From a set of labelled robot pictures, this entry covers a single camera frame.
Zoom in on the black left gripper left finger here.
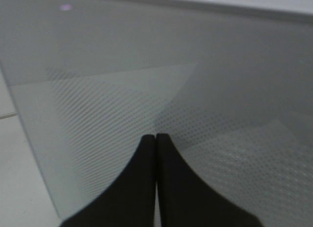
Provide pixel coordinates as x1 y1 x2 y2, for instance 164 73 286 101
61 135 156 227

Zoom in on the white microwave door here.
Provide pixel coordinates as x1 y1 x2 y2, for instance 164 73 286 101
0 0 313 227

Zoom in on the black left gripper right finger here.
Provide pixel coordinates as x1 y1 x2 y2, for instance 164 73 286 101
156 134 262 227

